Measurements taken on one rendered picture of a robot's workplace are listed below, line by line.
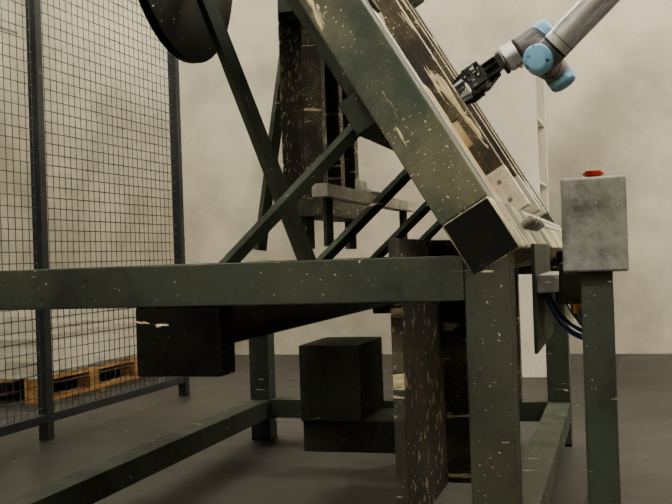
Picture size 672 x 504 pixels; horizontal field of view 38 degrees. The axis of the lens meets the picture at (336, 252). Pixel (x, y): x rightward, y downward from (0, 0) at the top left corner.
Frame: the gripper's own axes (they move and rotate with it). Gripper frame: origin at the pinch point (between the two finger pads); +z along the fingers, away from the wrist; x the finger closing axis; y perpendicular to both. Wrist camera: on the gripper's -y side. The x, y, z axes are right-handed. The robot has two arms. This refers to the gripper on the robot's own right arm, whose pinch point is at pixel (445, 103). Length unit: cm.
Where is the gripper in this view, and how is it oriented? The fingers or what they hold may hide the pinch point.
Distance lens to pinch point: 277.9
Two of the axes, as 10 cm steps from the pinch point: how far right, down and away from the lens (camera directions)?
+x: 5.2, 8.4, -1.5
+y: -2.9, 0.1, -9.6
